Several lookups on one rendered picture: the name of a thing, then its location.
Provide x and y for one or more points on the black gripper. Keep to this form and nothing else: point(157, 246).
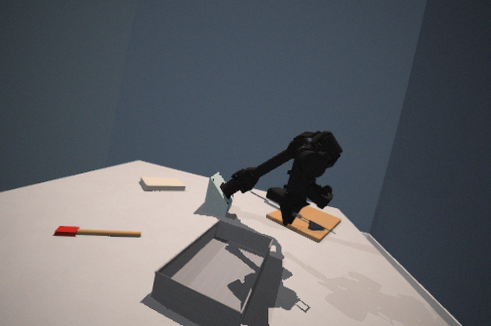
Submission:
point(290, 199)

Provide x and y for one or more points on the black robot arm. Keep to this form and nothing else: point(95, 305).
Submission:
point(311, 157)

